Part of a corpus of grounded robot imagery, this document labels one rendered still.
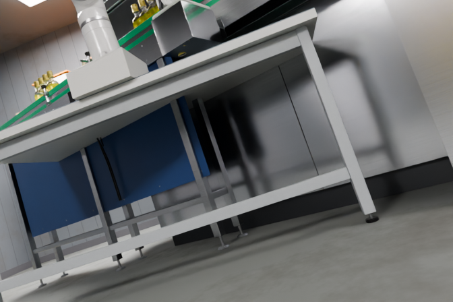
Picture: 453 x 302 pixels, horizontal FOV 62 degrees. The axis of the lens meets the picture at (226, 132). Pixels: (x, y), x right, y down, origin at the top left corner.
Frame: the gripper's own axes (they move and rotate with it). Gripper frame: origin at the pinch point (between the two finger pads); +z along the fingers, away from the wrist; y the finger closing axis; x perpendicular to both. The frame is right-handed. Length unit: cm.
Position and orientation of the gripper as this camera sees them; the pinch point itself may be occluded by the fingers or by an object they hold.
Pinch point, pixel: (174, 21)
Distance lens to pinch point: 164.2
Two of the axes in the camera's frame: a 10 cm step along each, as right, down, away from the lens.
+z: 3.4, 9.3, -1.1
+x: -7.8, 3.5, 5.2
